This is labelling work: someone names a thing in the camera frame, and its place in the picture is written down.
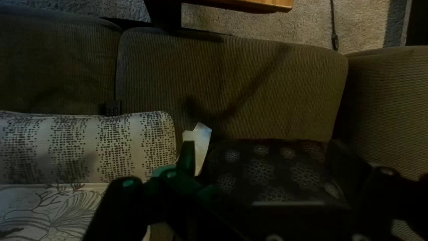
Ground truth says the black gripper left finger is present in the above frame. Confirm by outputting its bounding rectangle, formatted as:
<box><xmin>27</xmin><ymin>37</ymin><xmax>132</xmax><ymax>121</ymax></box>
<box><xmin>84</xmin><ymin>140</ymin><xmax>251</xmax><ymax>241</ymax></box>

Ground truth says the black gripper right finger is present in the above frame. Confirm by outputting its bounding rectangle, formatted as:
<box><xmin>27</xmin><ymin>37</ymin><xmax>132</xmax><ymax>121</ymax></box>
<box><xmin>332</xmin><ymin>140</ymin><xmax>428</xmax><ymax>241</ymax></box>

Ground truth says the white black dotted pillow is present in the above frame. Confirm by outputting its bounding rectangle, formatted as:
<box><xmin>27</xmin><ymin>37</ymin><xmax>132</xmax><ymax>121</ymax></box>
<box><xmin>0</xmin><ymin>110</ymin><xmax>179</xmax><ymax>185</ymax></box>

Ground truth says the white floral print pillow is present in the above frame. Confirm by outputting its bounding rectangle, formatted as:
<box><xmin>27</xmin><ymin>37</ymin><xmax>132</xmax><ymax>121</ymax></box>
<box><xmin>0</xmin><ymin>181</ymin><xmax>111</xmax><ymax>241</ymax></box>

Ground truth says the dark pillow with circle pattern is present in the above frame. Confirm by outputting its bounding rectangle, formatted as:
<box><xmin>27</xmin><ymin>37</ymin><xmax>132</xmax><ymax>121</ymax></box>
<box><xmin>198</xmin><ymin>138</ymin><xmax>353</xmax><ymax>208</ymax></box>

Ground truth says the black sofa tag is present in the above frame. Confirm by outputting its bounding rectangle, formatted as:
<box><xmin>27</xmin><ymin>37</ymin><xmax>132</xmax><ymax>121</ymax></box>
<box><xmin>104</xmin><ymin>101</ymin><xmax>123</xmax><ymax>118</ymax></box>

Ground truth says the white paper sheet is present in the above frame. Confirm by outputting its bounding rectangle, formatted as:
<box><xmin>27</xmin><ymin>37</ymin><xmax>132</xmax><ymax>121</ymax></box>
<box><xmin>181</xmin><ymin>121</ymin><xmax>214</xmax><ymax>177</ymax></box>

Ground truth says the olive green fabric sofa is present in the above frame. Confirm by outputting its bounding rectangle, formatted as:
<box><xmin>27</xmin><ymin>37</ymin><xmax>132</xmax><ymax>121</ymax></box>
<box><xmin>0</xmin><ymin>11</ymin><xmax>428</xmax><ymax>182</ymax></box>

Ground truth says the thin black floor cable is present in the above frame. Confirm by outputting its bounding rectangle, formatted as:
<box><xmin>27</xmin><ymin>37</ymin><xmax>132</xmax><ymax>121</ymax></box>
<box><xmin>329</xmin><ymin>0</ymin><xmax>341</xmax><ymax>51</ymax></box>

